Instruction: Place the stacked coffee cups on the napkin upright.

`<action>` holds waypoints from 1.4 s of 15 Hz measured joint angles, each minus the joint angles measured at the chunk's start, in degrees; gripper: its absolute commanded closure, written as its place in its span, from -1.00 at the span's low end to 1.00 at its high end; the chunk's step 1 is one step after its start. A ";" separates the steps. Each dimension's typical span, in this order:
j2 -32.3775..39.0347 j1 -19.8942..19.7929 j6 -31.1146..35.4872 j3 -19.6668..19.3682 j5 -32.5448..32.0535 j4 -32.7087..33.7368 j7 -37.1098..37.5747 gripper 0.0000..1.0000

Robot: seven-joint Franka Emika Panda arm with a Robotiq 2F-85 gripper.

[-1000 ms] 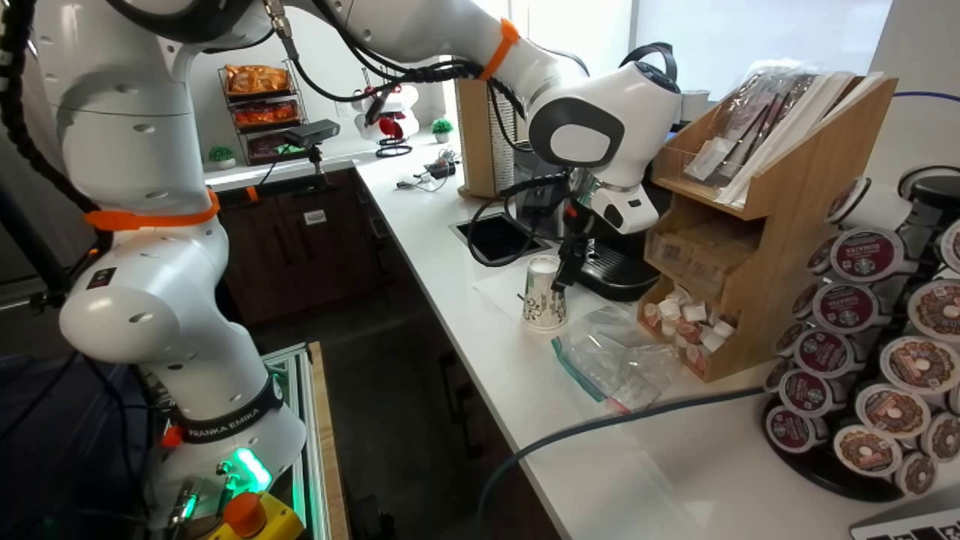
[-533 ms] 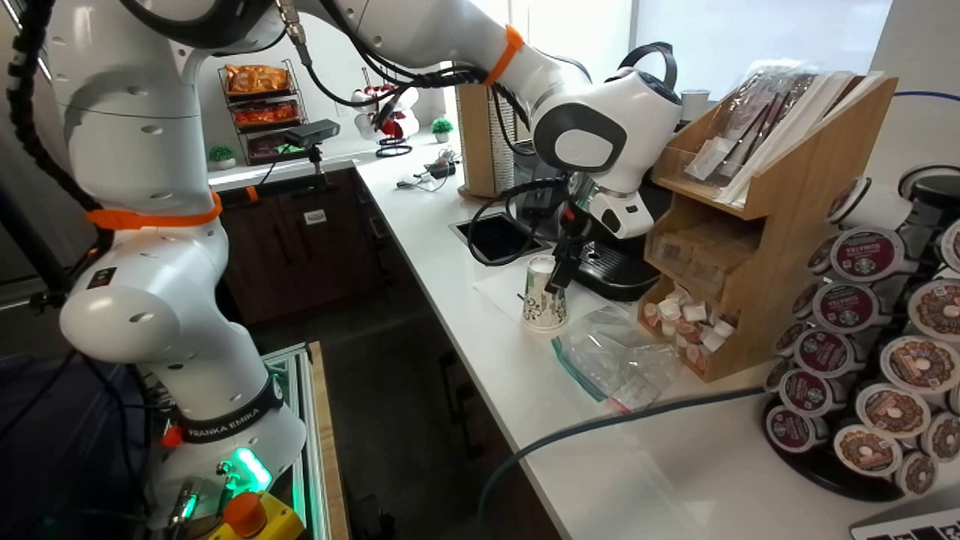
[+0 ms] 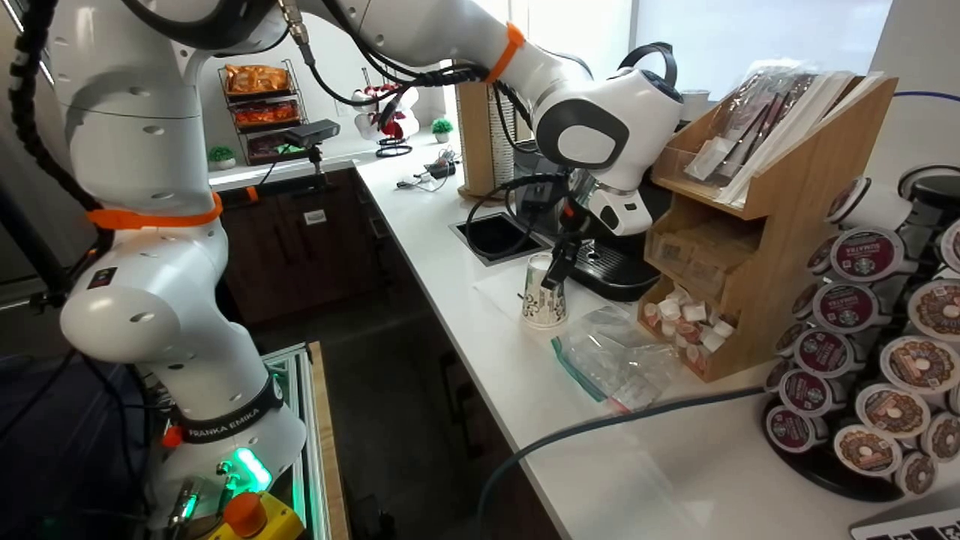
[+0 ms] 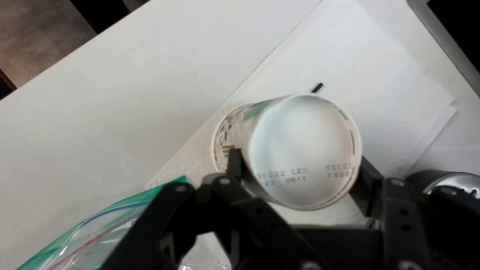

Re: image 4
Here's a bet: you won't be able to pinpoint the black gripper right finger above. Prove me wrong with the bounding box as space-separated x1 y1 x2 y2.
351 156 437 270

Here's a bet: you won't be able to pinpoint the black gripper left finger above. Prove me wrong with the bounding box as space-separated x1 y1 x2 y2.
99 146 321 270

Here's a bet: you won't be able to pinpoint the printed paper coffee cups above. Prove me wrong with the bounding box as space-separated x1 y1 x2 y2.
210 93 363 212

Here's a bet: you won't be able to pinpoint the black silver coffee machine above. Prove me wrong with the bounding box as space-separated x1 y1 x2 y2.
404 170 480 270

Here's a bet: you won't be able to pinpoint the white paper napkin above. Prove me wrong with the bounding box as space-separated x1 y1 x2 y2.
144 0 459 227

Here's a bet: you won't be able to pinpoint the clear zip plastic bag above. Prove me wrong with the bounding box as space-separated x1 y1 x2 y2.
17 174 237 270

